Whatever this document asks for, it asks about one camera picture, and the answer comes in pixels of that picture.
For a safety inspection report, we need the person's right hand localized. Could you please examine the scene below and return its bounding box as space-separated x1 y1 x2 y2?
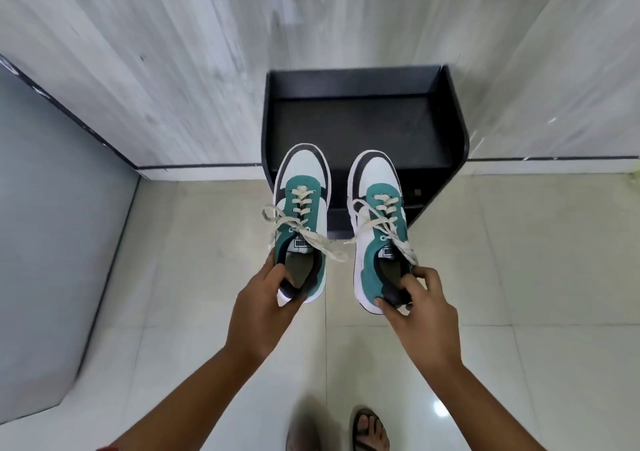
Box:
374 266 462 369

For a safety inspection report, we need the person's left hand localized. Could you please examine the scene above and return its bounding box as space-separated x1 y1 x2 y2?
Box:
225 252 312 367

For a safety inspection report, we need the green white sneaker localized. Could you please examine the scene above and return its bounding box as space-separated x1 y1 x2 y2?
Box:
344 150 421 316
262 143 349 307

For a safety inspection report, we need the person's left forearm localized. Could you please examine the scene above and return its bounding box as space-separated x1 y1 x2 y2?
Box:
107 353 282 451

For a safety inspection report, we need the person's right forearm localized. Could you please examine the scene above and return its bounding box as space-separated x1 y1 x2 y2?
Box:
411 355 547 451

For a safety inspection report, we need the black sandal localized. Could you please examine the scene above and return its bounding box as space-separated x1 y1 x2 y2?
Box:
350 406 391 451

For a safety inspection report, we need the person's right foot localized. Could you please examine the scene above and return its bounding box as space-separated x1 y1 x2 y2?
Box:
354 412 390 451

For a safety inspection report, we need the black shoe rack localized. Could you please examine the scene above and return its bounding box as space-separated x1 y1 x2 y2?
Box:
260 65 470 240

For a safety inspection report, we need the grey door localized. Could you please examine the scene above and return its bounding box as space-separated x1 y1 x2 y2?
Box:
0 55 141 427

